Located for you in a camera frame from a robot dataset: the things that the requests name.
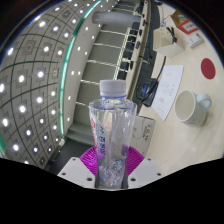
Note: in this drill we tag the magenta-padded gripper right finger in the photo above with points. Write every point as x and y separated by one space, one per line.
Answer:
146 170

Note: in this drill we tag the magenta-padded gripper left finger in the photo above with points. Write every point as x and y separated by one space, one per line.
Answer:
75 170

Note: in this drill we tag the clear plastic water bottle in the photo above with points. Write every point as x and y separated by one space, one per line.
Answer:
112 133

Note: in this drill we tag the white ceramic mug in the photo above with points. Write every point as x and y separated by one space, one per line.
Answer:
188 108

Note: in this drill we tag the black desk phone device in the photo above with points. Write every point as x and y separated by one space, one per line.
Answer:
150 93

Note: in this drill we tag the white printed paper sheet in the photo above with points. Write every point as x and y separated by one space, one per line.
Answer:
168 90

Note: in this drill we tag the ceiling spot lights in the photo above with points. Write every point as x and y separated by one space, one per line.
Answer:
40 74

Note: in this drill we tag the flat round red coaster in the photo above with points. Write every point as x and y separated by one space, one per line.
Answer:
208 68

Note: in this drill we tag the white open divided box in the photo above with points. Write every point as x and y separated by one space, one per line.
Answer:
168 46

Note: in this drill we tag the row of black office chairs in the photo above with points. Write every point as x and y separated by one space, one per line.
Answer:
131 43

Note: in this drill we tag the long curved conference desk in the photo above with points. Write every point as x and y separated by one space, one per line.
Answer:
146 40

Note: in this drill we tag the black tool in white box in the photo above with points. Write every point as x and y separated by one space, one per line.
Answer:
172 34

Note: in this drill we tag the small white oblong carton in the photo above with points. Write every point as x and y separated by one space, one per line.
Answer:
195 39

